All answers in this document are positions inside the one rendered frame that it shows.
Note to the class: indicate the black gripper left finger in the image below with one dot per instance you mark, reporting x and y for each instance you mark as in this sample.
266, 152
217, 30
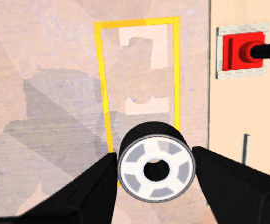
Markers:
88, 199

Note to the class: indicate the black wheel with white hub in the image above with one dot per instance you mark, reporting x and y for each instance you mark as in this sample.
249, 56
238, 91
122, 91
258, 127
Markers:
161, 181

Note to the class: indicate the yellow rectangular outline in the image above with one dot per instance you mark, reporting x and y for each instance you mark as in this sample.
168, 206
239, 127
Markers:
138, 22

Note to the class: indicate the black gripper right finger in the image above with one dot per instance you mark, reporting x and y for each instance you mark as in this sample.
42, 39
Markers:
235, 193

